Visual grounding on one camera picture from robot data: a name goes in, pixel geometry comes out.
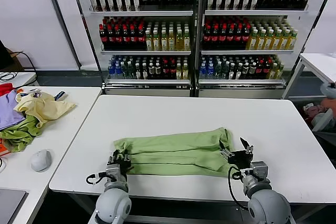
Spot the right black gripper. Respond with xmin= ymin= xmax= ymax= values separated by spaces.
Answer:
xmin=218 ymin=137 xmax=255 ymax=169

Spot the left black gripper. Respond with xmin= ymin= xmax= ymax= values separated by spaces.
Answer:
xmin=109 ymin=149 xmax=131 ymax=175

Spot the green polo shirt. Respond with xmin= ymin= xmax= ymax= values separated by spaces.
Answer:
xmin=113 ymin=127 xmax=237 ymax=178

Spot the white computer mouse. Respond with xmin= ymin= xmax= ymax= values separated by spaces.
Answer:
xmin=30 ymin=149 xmax=52 ymax=173

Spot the navy white striped cloth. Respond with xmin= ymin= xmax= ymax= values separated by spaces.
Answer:
xmin=54 ymin=91 xmax=68 ymax=102

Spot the pink garment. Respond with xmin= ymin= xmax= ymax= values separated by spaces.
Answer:
xmin=303 ymin=104 xmax=328 ymax=120

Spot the pale yellow garment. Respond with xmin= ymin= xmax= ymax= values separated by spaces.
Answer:
xmin=13 ymin=90 xmax=77 ymax=129

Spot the crumpled green garment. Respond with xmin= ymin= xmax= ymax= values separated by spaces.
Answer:
xmin=0 ymin=115 xmax=44 ymax=153

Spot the white printed garment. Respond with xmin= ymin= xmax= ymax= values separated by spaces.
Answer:
xmin=16 ymin=87 xmax=43 ymax=100

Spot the yellow tea bottle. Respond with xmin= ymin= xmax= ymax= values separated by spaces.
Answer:
xmin=249 ymin=29 xmax=258 ymax=50
xmin=160 ymin=29 xmax=168 ymax=51
xmin=144 ymin=29 xmax=153 ymax=51
xmin=152 ymin=29 xmax=161 ymax=51
xmin=183 ymin=29 xmax=191 ymax=51
xmin=265 ymin=29 xmax=274 ymax=50
xmin=288 ymin=29 xmax=297 ymax=50
xmin=257 ymin=29 xmax=266 ymax=50
xmin=175 ymin=29 xmax=183 ymax=51
xmin=280 ymin=29 xmax=289 ymax=50
xmin=167 ymin=29 xmax=176 ymax=51
xmin=272 ymin=29 xmax=281 ymax=50

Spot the red cap cola bottle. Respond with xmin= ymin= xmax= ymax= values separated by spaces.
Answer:
xmin=226 ymin=24 xmax=235 ymax=50
xmin=211 ymin=24 xmax=219 ymax=50
xmin=107 ymin=24 xmax=115 ymax=50
xmin=241 ymin=24 xmax=250 ymax=50
xmin=122 ymin=24 xmax=130 ymax=50
xmin=114 ymin=24 xmax=122 ymax=50
xmin=99 ymin=24 xmax=108 ymax=50
xmin=137 ymin=24 xmax=145 ymax=50
xmin=234 ymin=24 xmax=243 ymax=50
xmin=218 ymin=24 xmax=227 ymax=50
xmin=203 ymin=24 xmax=212 ymax=50
xmin=129 ymin=24 xmax=138 ymax=50

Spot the white side table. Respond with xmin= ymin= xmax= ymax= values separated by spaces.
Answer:
xmin=282 ymin=52 xmax=336 ymax=100

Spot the orange flat item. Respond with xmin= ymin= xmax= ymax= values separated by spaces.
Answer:
xmin=0 ymin=138 xmax=11 ymax=157

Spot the grey laptop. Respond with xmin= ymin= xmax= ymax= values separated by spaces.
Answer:
xmin=0 ymin=188 xmax=29 ymax=224

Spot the purple garment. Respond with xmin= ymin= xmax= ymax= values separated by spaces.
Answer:
xmin=0 ymin=89 xmax=27 ymax=131

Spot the red garment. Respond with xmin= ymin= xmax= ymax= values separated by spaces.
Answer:
xmin=0 ymin=82 xmax=14 ymax=97

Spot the brown cardboard box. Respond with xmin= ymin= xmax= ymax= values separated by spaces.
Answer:
xmin=6 ymin=48 xmax=25 ymax=72

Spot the white beverage shelf unit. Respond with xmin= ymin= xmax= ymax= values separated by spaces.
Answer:
xmin=68 ymin=0 xmax=202 ymax=98
xmin=196 ymin=0 xmax=318 ymax=100

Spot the black monitor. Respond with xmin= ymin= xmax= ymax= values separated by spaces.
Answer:
xmin=0 ymin=39 xmax=15 ymax=71

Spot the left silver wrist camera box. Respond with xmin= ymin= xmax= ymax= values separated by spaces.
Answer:
xmin=106 ymin=163 xmax=121 ymax=180

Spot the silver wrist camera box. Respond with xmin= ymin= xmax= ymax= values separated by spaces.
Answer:
xmin=106 ymin=163 xmax=121 ymax=180
xmin=249 ymin=161 xmax=269 ymax=182

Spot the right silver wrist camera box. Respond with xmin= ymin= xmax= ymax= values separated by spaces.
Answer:
xmin=249 ymin=161 xmax=269 ymax=182

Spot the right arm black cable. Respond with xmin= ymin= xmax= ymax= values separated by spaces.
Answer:
xmin=227 ymin=166 xmax=249 ymax=210

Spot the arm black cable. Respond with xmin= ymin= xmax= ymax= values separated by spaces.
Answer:
xmin=86 ymin=173 xmax=108 ymax=185
xmin=227 ymin=166 xmax=249 ymax=210

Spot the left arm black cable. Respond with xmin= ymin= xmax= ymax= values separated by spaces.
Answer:
xmin=86 ymin=173 xmax=108 ymax=185

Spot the black white cable coil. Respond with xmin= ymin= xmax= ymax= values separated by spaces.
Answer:
xmin=0 ymin=72 xmax=18 ymax=82

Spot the black power cable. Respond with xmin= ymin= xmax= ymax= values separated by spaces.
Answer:
xmin=12 ymin=50 xmax=37 ymax=72

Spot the grey wall rail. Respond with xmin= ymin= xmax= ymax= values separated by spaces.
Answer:
xmin=41 ymin=0 xmax=82 ymax=71

